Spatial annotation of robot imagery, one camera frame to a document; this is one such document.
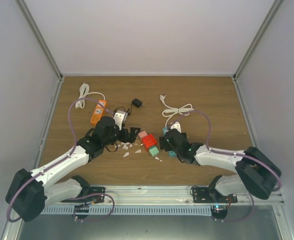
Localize pink plug adapter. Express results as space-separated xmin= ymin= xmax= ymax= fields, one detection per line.
xmin=138 ymin=130 xmax=148 ymax=140

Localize teal power strip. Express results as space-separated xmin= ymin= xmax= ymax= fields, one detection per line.
xmin=162 ymin=126 xmax=176 ymax=158

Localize red cube socket adapter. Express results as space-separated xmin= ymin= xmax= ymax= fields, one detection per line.
xmin=142 ymin=134 xmax=157 ymax=152

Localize green plug adapter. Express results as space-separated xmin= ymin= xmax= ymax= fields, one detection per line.
xmin=148 ymin=146 xmax=159 ymax=157

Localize white cord of teal strip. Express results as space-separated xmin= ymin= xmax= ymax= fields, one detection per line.
xmin=158 ymin=94 xmax=194 ymax=126

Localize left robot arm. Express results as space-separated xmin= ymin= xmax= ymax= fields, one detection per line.
xmin=5 ymin=116 xmax=140 ymax=223

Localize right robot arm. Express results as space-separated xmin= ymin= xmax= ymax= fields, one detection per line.
xmin=159 ymin=129 xmax=281 ymax=203

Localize orange power strip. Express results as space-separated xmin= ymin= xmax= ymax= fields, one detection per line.
xmin=90 ymin=100 xmax=107 ymax=127

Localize black power adapter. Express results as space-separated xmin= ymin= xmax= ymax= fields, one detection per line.
xmin=132 ymin=98 xmax=143 ymax=108

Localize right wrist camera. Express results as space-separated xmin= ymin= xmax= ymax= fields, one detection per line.
xmin=167 ymin=121 xmax=182 ymax=133

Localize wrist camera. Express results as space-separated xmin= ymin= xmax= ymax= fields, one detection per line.
xmin=113 ymin=110 xmax=128 ymax=131
xmin=167 ymin=121 xmax=182 ymax=133

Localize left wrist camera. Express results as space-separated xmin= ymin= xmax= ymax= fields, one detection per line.
xmin=113 ymin=110 xmax=128 ymax=131

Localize black adapter cable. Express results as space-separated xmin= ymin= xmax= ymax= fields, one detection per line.
xmin=114 ymin=106 xmax=134 ymax=118

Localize white cord of orange strip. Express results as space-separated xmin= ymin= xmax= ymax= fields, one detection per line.
xmin=75 ymin=83 xmax=106 ymax=109

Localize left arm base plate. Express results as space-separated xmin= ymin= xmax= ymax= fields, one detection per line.
xmin=61 ymin=186 xmax=106 ymax=203

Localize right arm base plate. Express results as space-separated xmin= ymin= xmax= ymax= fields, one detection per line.
xmin=190 ymin=185 xmax=238 ymax=204

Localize aluminium front rail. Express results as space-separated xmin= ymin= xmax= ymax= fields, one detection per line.
xmin=45 ymin=184 xmax=284 ymax=205

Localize grey slotted cable duct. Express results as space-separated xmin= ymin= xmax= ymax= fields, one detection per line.
xmin=40 ymin=205 xmax=212 ymax=216

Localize left aluminium frame post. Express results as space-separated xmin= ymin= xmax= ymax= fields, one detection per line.
xmin=15 ymin=0 xmax=64 ymax=81

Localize aluminium frame post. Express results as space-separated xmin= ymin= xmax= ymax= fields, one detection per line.
xmin=15 ymin=0 xmax=64 ymax=81
xmin=232 ymin=0 xmax=283 ymax=82

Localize right aluminium frame post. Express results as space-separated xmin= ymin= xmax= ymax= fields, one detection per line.
xmin=232 ymin=0 xmax=283 ymax=82

